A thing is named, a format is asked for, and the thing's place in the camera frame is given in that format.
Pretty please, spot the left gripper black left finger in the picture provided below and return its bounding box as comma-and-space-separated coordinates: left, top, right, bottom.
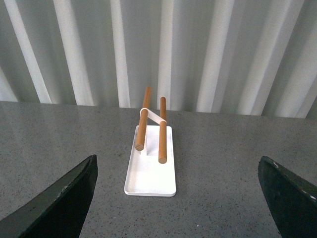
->
0, 155, 98, 238

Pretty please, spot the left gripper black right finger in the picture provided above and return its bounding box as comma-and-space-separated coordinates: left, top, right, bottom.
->
258, 156, 317, 238

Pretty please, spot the white towel rack stand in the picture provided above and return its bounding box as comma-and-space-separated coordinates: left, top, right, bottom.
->
124, 87, 176, 197

